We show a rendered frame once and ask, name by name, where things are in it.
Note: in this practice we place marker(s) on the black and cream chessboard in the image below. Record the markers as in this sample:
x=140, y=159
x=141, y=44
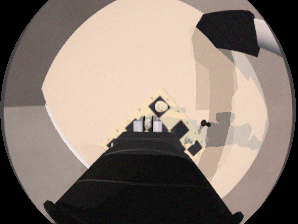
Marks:
x=173, y=120

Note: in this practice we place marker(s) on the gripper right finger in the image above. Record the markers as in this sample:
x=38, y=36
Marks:
x=156, y=125

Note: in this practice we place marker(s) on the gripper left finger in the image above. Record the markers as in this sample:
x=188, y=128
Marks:
x=139, y=125

